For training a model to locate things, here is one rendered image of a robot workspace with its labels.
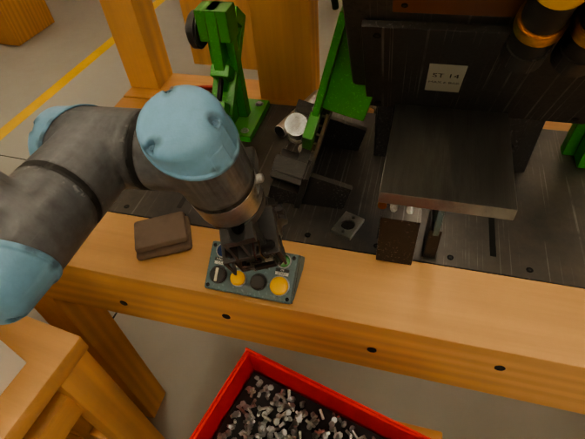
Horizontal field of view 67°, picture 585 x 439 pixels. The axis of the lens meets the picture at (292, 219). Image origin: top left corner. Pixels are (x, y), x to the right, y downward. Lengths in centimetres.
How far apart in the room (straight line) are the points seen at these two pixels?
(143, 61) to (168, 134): 95
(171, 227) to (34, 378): 32
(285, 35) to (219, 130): 75
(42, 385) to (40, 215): 51
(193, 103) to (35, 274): 17
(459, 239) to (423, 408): 90
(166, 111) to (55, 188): 10
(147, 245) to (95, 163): 43
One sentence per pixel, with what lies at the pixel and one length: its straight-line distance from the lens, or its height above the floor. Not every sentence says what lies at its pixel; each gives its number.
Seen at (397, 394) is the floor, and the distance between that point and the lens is 164.
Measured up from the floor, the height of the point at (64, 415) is 72.
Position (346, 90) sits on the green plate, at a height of 115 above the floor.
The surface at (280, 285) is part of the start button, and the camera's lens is 70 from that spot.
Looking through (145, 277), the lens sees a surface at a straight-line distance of 82.
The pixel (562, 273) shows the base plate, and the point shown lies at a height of 90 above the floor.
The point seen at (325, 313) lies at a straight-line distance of 72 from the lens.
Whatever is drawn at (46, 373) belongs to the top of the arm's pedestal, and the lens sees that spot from 86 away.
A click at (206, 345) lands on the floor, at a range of 176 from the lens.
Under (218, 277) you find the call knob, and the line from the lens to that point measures 73.
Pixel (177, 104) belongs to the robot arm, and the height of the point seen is 132.
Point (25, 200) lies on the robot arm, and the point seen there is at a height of 131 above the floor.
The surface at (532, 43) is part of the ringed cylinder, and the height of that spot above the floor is 132.
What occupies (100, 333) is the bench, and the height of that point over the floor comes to 52.
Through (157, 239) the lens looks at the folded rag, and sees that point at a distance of 83.
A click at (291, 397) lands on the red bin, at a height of 88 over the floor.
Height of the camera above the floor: 152
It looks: 47 degrees down
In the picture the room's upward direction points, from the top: 6 degrees counter-clockwise
